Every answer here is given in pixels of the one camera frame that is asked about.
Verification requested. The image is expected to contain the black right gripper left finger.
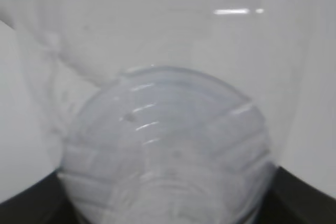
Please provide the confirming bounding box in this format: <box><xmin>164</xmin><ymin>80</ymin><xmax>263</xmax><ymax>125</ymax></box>
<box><xmin>1</xmin><ymin>172</ymin><xmax>79</xmax><ymax>224</ymax></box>

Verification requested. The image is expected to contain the clear water bottle red label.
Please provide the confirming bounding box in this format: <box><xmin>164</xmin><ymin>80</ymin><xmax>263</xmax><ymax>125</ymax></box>
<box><xmin>12</xmin><ymin>0</ymin><xmax>312</xmax><ymax>223</ymax></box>

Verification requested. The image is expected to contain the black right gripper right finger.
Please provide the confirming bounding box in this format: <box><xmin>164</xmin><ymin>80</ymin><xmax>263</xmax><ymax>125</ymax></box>
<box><xmin>256</xmin><ymin>167</ymin><xmax>335</xmax><ymax>224</ymax></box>

